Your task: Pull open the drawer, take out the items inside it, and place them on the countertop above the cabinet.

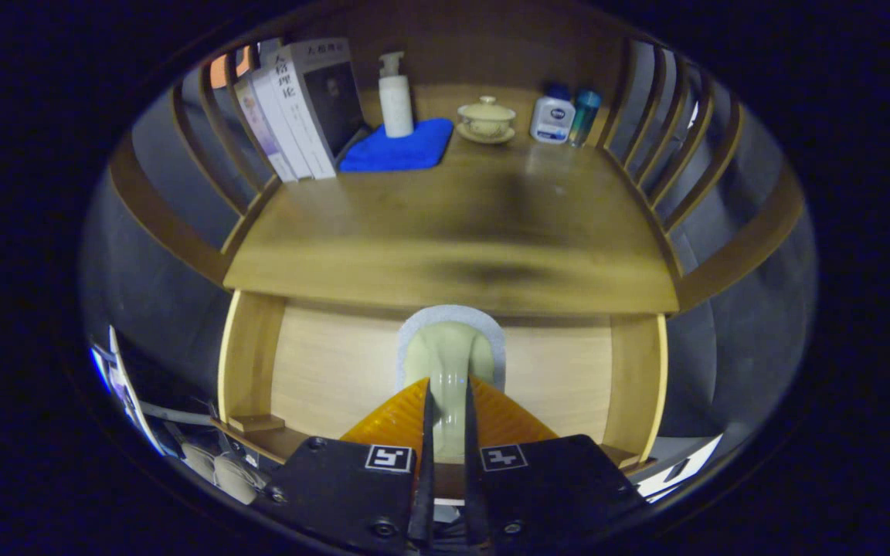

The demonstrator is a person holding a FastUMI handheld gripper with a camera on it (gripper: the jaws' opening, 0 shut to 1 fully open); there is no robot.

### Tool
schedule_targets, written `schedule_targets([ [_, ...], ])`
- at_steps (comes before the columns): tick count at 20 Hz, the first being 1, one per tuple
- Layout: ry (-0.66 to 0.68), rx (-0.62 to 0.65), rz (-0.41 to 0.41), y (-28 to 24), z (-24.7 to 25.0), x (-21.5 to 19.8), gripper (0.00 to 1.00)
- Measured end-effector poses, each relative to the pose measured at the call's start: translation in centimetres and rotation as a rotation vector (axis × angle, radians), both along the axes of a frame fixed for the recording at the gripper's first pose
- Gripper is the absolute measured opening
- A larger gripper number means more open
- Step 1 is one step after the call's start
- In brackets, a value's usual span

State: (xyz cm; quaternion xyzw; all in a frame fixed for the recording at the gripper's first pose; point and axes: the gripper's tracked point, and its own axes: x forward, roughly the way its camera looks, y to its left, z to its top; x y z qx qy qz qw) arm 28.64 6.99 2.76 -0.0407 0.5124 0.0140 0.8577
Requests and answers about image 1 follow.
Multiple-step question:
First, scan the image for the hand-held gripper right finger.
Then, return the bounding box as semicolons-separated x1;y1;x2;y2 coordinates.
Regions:
464;376;651;553

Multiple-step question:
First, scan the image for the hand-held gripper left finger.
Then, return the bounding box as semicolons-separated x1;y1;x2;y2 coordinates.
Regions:
256;377;434;555

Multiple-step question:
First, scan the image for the wooden drawer with black knob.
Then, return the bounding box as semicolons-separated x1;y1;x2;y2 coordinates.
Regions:
209;290;670;499

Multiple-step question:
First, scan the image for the pale green brush grey pad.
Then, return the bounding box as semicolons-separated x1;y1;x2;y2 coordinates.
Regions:
396;303;508;464

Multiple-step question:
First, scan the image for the wooden countertop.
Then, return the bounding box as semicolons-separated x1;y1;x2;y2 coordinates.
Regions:
222;85;681;316

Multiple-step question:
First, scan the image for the wooden cabinet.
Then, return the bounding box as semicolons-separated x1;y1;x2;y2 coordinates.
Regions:
109;0;805;317

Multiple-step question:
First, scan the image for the beige rounded object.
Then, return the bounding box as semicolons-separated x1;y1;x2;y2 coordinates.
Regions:
182;440;268;507

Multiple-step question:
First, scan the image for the white and black board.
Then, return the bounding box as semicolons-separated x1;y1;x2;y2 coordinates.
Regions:
634;432;724;503

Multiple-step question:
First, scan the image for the white device with blue glow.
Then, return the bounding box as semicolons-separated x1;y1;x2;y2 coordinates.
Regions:
90;324;168;456

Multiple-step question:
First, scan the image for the blue cloth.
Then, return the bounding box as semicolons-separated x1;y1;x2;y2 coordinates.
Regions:
338;117;455;173

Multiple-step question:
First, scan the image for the purple spine book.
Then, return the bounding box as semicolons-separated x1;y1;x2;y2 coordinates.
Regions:
233;73;299;184

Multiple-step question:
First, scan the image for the thin white book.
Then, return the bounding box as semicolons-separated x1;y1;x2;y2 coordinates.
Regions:
250;66;314;180

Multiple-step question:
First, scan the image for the white lotion bottle blue cap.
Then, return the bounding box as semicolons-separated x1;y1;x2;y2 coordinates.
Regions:
529;83;576;145

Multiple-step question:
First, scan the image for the teal bottle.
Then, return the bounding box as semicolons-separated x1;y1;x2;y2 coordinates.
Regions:
568;89;603;148

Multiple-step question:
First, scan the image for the beige lidded teacup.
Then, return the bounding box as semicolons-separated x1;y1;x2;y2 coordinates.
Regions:
457;95;517;145

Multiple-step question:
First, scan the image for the white pump bottle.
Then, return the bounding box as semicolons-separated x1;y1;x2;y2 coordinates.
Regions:
378;51;416;139

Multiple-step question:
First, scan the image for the white and black book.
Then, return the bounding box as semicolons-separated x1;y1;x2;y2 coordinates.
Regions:
267;37;369;180

